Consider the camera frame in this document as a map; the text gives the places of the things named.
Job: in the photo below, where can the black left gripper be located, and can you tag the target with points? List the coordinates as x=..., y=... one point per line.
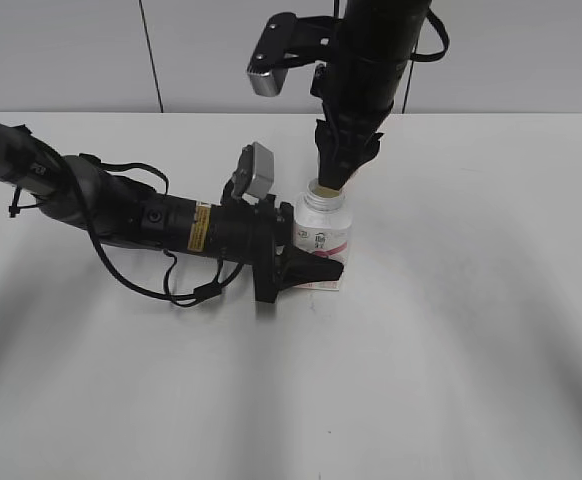
x=251, y=234

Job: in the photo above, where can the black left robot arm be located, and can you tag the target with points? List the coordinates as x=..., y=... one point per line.
x=115, y=210

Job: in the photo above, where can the white bottle cap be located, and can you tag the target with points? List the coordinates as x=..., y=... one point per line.
x=349, y=180

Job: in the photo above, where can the white yili yogurt bottle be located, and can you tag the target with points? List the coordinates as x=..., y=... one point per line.
x=323, y=222

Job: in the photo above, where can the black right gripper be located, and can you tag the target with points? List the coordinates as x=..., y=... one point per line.
x=357, y=95

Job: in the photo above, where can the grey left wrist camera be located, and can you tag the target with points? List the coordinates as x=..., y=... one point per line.
x=254, y=174

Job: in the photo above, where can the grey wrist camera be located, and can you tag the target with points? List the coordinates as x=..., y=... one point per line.
x=288, y=42
x=254, y=174

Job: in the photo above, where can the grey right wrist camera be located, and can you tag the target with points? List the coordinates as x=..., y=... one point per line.
x=288, y=42

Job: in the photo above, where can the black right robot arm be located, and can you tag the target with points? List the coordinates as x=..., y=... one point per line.
x=373, y=43

